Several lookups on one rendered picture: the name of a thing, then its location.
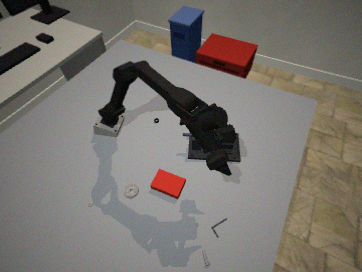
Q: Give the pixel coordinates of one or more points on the grey flat washer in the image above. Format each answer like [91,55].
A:
[131,194]

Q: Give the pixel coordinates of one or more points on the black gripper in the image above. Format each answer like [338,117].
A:
[216,160]

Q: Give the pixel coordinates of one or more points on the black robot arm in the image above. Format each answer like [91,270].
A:
[179,100]

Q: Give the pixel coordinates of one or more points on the red rectangular block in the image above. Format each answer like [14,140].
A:
[168,183]

